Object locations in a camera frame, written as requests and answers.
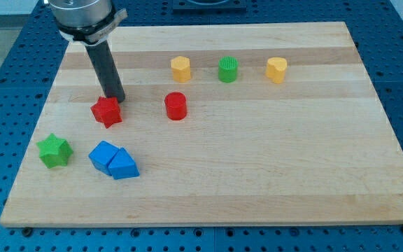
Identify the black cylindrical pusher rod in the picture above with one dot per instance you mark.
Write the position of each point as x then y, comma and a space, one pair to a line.
104, 66

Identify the red star block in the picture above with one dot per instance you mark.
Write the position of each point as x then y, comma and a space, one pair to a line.
107, 111

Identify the green star block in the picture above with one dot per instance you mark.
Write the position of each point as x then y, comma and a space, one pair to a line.
54, 151

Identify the yellow hexagon block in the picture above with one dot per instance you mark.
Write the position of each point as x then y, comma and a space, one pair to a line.
180, 67

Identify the red cylinder block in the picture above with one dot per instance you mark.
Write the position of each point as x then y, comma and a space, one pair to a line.
176, 105

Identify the blue cube block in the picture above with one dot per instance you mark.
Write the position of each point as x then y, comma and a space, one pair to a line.
102, 155

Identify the blue triangle block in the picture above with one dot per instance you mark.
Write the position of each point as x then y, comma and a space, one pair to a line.
123, 166

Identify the green cylinder block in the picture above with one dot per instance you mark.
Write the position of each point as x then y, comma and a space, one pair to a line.
227, 69

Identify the yellow heart block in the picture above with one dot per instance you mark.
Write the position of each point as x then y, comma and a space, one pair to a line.
276, 69

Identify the wooden board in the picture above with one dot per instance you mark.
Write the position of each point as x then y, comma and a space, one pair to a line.
317, 149

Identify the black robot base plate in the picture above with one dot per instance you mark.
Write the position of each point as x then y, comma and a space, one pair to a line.
208, 5

